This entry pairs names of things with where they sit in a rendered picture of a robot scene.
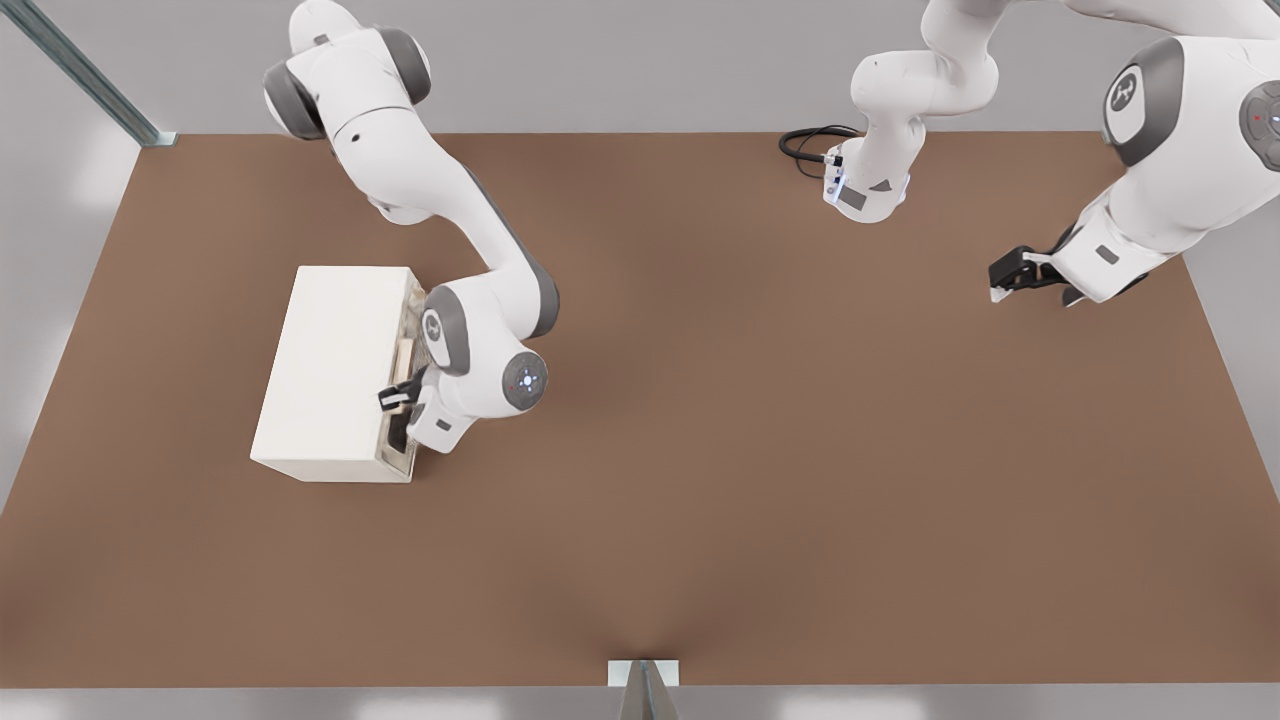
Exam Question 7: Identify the oven door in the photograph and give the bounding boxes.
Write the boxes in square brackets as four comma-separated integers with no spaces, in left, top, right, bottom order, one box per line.
[374,268,432,485]

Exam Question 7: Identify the white oven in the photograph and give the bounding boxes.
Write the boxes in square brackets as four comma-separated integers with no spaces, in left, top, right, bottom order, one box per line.
[250,265,432,485]

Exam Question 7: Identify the black cable loop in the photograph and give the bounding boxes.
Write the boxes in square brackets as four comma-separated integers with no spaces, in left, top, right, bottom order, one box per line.
[779,125,865,182]

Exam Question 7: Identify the silver frame post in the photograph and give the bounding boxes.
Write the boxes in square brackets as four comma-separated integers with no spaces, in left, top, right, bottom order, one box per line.
[608,658,682,720]
[0,0,180,149]

